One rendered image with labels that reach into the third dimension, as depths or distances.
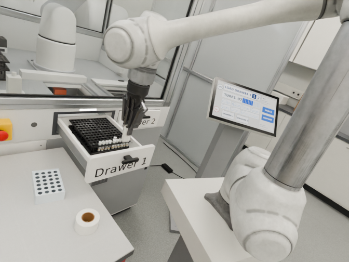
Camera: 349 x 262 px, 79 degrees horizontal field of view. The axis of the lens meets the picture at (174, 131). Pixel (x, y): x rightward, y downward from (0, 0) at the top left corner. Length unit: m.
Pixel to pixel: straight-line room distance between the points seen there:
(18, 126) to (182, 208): 0.70
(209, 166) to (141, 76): 1.20
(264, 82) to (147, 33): 1.84
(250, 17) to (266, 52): 1.68
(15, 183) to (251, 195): 0.76
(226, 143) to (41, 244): 1.31
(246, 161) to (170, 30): 0.48
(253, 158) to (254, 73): 1.63
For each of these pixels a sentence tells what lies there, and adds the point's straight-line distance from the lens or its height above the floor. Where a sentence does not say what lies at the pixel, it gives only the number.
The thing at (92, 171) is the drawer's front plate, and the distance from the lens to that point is 0.80.
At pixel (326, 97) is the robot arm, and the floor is 1.36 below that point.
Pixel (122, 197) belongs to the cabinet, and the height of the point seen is 0.22.
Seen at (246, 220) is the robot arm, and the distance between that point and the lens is 0.59.
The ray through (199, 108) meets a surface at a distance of 2.62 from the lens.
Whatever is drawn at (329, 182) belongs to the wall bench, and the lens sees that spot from 3.56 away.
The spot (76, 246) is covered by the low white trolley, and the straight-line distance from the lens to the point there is 0.74.
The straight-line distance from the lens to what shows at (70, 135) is 0.94.
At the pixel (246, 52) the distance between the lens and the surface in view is 2.39.
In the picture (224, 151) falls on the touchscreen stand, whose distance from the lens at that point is 1.71.
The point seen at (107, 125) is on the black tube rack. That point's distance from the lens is 1.04.
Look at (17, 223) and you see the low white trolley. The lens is 0.80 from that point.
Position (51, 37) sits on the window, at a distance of 0.94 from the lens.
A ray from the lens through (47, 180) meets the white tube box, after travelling 0.87.
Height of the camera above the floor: 1.37
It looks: 24 degrees down
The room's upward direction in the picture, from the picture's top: 20 degrees clockwise
